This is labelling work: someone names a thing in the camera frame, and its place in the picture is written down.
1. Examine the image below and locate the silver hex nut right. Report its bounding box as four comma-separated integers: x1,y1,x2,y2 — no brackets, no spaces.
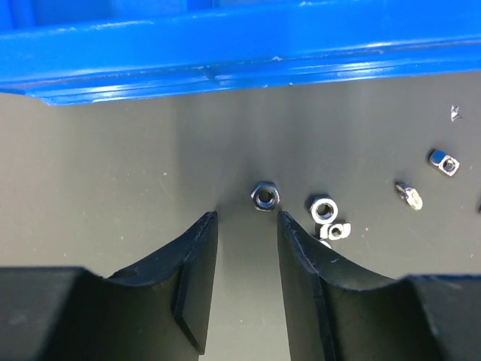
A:
307,195,339,225

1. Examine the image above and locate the small silver nut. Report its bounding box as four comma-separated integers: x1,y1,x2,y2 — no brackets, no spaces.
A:
319,223,352,248

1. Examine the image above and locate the silver hex nut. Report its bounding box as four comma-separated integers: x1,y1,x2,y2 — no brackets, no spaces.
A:
307,195,339,225
250,182,280,211

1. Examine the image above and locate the blue plastic divided bin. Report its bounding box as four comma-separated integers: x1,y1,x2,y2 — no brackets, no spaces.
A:
1,1,480,106

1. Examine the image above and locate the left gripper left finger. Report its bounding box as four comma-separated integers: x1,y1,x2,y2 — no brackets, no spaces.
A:
1,212,218,360

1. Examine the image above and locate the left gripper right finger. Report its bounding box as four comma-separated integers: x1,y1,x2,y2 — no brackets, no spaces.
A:
277,211,480,360

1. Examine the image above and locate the small silver t-nut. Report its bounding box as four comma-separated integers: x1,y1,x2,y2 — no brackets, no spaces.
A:
395,182,423,211

